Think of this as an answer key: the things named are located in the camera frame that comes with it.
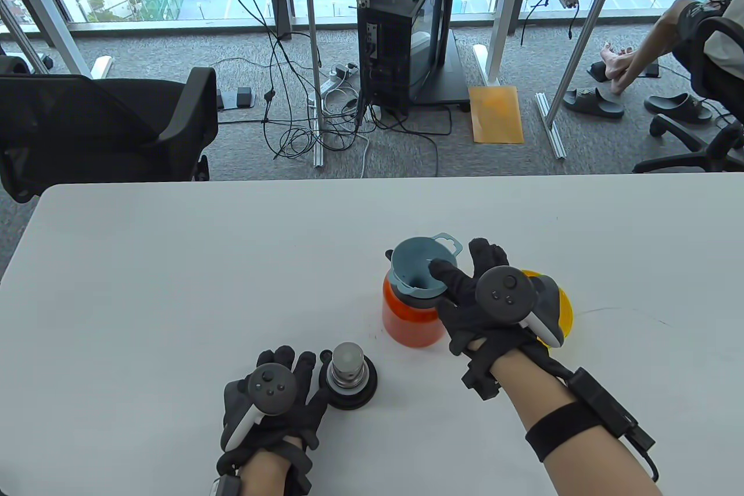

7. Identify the tangle of black cables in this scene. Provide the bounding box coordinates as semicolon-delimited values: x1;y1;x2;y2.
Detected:
206;0;454;180

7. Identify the person's left forearm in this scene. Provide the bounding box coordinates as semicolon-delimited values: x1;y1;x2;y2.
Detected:
238;447;291;496

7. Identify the person's left hand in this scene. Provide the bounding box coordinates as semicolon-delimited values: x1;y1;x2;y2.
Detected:
217;345;332;496

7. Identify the black rolling stand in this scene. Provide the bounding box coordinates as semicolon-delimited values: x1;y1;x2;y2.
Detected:
407;0;471;112

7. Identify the black computer tower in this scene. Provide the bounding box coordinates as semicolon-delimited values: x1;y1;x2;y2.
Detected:
356;0;449;116

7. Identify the person's right hand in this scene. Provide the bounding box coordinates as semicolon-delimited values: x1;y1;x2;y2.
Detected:
428;238;536;401

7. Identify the black hand tracking controller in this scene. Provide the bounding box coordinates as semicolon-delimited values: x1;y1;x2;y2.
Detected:
475;266;566;348
224;363;298;453

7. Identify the black kettle lid with strainer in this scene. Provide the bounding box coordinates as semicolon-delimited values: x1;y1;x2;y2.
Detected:
319;342;378;411

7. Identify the orange hot water kettle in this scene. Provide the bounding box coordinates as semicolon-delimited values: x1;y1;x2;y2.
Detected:
382;249;449;348

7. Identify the black swivel office chair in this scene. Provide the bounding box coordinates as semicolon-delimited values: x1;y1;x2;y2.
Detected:
632;15;744;174

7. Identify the white power strip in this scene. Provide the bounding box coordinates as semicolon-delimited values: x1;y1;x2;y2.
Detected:
319;62;359;95

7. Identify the orange paper envelope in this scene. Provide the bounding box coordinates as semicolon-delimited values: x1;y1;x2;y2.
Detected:
468;85;525;144

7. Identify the person's right forearm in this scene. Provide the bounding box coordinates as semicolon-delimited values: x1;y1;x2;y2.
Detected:
491;345;663;496

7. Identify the black mesh office chair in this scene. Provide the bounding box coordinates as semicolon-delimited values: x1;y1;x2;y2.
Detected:
0;56;219;204

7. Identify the black slipper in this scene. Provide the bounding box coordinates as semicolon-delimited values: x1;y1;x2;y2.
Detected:
563;87;625;119
644;92;713;124

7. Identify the yellow plastic bowl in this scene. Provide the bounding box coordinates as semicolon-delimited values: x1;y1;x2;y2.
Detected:
520;269;576;348

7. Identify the blue plastic funnel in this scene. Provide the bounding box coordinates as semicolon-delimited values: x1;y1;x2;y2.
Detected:
391;232;464;299

